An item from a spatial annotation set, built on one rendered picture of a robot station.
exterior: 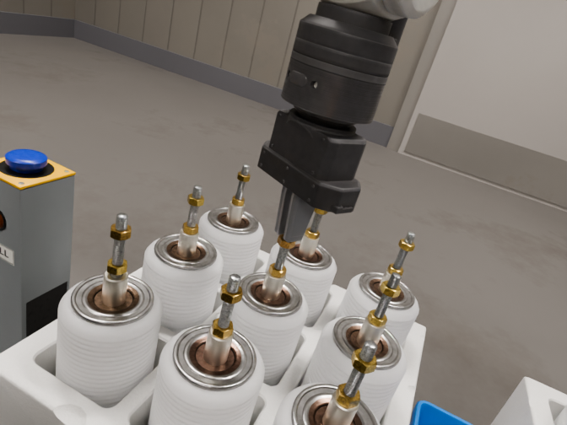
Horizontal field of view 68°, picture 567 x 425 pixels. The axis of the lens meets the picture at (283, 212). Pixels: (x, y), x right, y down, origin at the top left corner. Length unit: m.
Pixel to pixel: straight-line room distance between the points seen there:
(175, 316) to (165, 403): 0.15
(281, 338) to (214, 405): 0.13
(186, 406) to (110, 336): 0.09
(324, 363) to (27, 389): 0.28
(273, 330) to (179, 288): 0.12
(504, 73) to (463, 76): 0.18
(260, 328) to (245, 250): 0.17
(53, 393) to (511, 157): 2.31
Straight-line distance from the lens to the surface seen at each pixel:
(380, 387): 0.46
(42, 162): 0.53
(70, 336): 0.44
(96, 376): 0.46
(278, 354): 0.49
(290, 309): 0.48
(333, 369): 0.46
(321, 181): 0.37
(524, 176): 2.52
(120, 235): 0.40
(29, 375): 0.49
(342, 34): 0.36
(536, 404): 0.68
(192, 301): 0.52
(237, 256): 0.60
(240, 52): 2.77
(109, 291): 0.43
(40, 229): 0.55
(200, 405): 0.38
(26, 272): 0.57
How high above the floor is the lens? 0.54
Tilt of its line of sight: 25 degrees down
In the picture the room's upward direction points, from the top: 16 degrees clockwise
